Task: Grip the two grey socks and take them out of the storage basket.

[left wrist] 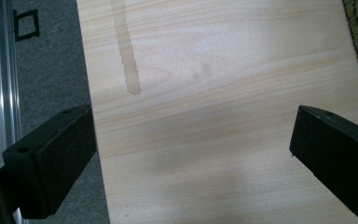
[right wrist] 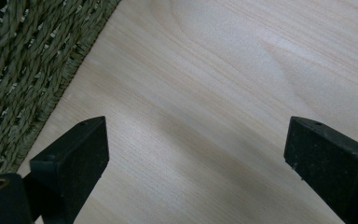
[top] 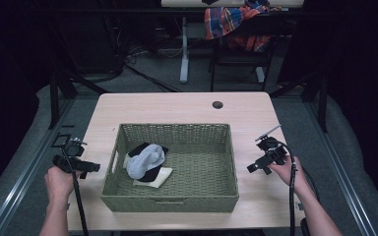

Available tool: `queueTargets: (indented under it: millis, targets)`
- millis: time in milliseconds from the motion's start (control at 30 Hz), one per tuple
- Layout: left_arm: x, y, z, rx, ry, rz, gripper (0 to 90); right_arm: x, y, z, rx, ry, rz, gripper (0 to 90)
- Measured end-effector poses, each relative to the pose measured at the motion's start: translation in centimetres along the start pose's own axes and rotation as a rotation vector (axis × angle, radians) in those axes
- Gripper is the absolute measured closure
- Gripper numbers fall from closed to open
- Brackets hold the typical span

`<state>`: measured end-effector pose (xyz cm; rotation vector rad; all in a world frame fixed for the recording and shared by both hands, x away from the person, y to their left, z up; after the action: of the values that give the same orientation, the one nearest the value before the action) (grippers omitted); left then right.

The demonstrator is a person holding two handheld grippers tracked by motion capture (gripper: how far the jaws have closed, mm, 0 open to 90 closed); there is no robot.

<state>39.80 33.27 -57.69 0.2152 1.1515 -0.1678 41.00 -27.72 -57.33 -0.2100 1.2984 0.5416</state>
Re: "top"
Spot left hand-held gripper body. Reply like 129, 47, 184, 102
51, 132, 89, 174

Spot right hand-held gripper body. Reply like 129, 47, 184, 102
254, 124, 288, 167

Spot light grey sock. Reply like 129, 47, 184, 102
125, 143, 166, 181

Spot green woven basket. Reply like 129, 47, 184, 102
99, 122, 240, 213

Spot black sock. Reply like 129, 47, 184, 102
127, 142, 169, 184

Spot person's right hand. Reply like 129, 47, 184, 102
267, 154, 309, 195

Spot person's left hand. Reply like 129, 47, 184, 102
43, 165, 85, 206

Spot black metal stand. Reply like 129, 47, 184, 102
269, 70, 330, 134
47, 55, 109, 131

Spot black chair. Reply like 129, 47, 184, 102
208, 13, 282, 93

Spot plaid cloth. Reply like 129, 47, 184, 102
204, 0, 283, 53

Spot white background desk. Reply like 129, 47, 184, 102
160, 0, 305, 85

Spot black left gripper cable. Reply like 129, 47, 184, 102
60, 147, 90, 236

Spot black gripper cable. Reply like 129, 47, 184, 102
275, 141, 298, 236
60, 147, 90, 236

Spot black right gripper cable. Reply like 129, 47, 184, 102
275, 141, 298, 236

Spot aluminium floor rail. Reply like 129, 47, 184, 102
303, 99, 378, 236
0, 97, 77, 236

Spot black floor cables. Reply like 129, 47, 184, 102
111, 42, 183, 93

